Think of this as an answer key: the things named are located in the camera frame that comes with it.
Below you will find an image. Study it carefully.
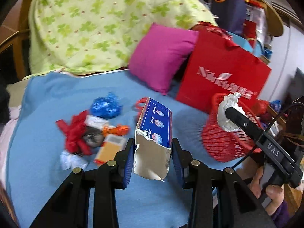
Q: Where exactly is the white tissue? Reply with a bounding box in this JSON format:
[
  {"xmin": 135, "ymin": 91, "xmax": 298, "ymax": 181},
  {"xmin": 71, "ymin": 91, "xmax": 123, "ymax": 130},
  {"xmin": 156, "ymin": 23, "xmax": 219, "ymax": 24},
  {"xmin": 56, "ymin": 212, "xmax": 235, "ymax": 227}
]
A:
[{"xmin": 216, "ymin": 92, "xmax": 247, "ymax": 132}]

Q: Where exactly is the blue and silver carton box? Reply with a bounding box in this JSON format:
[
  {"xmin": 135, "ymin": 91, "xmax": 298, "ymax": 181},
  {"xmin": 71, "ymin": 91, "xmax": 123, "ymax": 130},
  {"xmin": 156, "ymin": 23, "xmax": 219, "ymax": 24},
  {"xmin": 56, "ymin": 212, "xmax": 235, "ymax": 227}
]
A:
[{"xmin": 133, "ymin": 97, "xmax": 172, "ymax": 181}]

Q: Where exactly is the red knotted plastic bag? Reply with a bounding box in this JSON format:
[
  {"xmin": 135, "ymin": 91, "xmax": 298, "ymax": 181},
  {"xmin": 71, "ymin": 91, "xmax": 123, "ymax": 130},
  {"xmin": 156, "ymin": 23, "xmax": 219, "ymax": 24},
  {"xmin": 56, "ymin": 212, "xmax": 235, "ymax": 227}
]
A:
[{"xmin": 134, "ymin": 97, "xmax": 148, "ymax": 120}]

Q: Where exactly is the light blue plastic bag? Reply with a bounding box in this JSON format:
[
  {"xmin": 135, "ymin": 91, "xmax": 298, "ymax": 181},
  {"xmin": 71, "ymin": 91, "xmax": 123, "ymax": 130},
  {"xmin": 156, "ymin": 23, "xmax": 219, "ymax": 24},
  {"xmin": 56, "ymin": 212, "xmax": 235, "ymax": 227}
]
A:
[{"xmin": 60, "ymin": 150, "xmax": 88, "ymax": 170}]

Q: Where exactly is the person's right hand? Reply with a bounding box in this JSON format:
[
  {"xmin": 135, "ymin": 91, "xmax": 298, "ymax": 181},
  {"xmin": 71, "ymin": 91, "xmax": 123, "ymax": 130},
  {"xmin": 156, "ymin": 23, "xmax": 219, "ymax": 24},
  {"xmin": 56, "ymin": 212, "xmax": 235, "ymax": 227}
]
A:
[{"xmin": 248, "ymin": 167, "xmax": 284, "ymax": 216}]

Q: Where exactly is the orange and white small box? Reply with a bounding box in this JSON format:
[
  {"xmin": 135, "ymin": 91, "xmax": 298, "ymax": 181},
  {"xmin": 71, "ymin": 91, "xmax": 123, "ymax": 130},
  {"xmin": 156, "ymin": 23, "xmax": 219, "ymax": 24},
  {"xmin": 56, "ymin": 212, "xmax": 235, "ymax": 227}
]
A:
[{"xmin": 94, "ymin": 134, "xmax": 126, "ymax": 166}]

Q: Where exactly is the red mesh plastic basket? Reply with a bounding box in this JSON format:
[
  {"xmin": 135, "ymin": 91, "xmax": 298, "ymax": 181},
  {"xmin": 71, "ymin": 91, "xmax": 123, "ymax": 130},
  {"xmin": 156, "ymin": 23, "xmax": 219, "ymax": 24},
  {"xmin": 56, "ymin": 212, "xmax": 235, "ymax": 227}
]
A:
[{"xmin": 201, "ymin": 93, "xmax": 255, "ymax": 163}]

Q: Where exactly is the orange snack wrapper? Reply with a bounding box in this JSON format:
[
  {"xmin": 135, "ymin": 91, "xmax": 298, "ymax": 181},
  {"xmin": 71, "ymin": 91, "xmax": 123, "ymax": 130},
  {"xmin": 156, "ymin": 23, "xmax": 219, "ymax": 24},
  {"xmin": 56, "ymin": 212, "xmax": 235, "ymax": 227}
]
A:
[{"xmin": 101, "ymin": 125, "xmax": 130, "ymax": 137}]

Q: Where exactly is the grey crumpled plastic bag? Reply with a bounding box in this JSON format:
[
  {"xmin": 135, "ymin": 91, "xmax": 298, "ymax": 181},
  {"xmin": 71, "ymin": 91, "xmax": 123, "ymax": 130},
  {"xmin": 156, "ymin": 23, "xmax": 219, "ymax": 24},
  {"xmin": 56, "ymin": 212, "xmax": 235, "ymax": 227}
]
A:
[{"xmin": 82, "ymin": 126, "xmax": 104, "ymax": 148}]

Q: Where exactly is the white printed paper packet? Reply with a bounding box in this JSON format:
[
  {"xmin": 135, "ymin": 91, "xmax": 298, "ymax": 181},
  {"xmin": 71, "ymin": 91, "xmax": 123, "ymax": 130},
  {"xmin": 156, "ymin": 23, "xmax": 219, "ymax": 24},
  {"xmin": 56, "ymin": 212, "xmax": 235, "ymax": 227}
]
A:
[{"xmin": 85, "ymin": 115, "xmax": 110, "ymax": 130}]

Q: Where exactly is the dark red crumpled plastic bag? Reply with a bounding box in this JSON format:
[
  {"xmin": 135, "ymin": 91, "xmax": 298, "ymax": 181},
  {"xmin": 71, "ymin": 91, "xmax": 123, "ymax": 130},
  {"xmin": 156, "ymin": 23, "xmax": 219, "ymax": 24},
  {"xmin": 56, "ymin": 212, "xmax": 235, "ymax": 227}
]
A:
[{"xmin": 56, "ymin": 111, "xmax": 93, "ymax": 155}]

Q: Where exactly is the red Nilrich paper bag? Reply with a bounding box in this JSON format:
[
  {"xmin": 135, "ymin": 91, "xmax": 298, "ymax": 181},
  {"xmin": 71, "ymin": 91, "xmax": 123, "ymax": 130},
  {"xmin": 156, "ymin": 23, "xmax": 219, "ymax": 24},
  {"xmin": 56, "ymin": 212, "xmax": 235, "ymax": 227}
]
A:
[{"xmin": 176, "ymin": 29, "xmax": 271, "ymax": 113}]

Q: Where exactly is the blue crumpled plastic bag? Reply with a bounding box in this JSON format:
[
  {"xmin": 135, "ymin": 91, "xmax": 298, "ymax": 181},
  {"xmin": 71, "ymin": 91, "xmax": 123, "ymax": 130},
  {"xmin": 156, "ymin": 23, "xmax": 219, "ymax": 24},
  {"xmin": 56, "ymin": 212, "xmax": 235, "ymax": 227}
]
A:
[{"xmin": 89, "ymin": 92, "xmax": 123, "ymax": 120}]

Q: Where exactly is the light blue blanket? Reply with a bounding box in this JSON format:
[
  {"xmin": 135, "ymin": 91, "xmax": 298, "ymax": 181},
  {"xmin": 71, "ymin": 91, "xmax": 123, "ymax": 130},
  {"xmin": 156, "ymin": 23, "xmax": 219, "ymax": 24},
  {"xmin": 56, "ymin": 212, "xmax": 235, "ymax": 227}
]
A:
[{"xmin": 5, "ymin": 70, "xmax": 245, "ymax": 228}]

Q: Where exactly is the magenta pillow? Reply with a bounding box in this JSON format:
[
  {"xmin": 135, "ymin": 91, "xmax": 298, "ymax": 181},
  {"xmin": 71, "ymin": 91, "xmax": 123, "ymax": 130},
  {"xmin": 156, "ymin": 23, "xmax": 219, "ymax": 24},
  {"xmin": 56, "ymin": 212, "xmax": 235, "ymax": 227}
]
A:
[{"xmin": 128, "ymin": 23, "xmax": 199, "ymax": 95}]

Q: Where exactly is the red shiny plastic bag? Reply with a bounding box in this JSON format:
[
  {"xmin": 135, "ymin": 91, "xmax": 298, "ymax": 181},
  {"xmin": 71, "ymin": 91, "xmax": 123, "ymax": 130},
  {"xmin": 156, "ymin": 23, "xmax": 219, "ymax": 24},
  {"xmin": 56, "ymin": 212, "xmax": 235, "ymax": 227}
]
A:
[{"xmin": 191, "ymin": 22, "xmax": 232, "ymax": 40}]

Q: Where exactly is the green clover pattern quilt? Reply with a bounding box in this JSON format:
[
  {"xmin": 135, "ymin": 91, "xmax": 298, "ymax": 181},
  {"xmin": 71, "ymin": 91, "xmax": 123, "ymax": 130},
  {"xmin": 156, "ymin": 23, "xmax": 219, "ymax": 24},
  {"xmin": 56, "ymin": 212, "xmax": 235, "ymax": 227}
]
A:
[{"xmin": 28, "ymin": 0, "xmax": 215, "ymax": 75}]

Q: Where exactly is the black cable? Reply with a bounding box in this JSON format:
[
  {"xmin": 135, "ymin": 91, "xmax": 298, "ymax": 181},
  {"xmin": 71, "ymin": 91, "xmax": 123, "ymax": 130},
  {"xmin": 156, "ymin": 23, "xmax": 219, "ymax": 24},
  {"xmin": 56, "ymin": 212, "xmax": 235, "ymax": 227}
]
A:
[{"xmin": 231, "ymin": 101, "xmax": 304, "ymax": 169}]

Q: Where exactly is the navy bag with orange handles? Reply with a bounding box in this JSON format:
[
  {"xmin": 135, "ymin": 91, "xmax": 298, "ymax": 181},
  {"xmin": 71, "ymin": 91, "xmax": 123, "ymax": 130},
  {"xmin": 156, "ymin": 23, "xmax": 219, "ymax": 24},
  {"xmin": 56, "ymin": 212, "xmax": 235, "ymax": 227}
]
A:
[{"xmin": 211, "ymin": 0, "xmax": 246, "ymax": 35}]

